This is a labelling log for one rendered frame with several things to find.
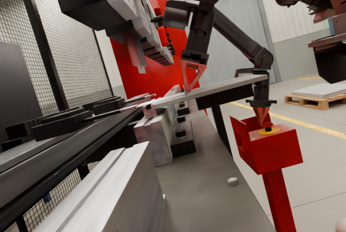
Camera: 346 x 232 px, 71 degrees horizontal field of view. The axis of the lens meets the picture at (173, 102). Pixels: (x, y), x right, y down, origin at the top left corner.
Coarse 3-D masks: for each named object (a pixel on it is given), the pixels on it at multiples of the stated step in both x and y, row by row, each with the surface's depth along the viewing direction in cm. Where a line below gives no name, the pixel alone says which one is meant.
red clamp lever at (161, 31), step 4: (156, 16) 77; (160, 16) 76; (152, 20) 77; (156, 20) 77; (160, 20) 77; (160, 24) 77; (160, 28) 77; (160, 32) 77; (164, 32) 77; (160, 36) 77; (164, 36) 77; (160, 40) 77; (164, 40) 77; (164, 44) 77; (168, 44) 78
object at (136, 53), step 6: (126, 36) 58; (132, 36) 58; (132, 42) 58; (138, 42) 63; (132, 48) 58; (138, 48) 61; (132, 54) 59; (138, 54) 58; (132, 60) 59; (138, 60) 59; (144, 60) 66; (138, 66) 59; (144, 66) 68; (144, 72) 66
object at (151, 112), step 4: (148, 104) 63; (152, 104) 58; (144, 108) 59; (148, 108) 62; (152, 108) 58; (144, 112) 59; (148, 112) 59; (152, 112) 59; (156, 112) 59; (148, 116) 59; (152, 116) 59
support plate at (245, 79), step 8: (232, 80) 64; (240, 80) 57; (248, 80) 54; (256, 80) 54; (200, 88) 67; (208, 88) 59; (216, 88) 55; (224, 88) 54; (184, 96) 56; (192, 96) 55; (200, 96) 55; (160, 104) 56; (168, 104) 55
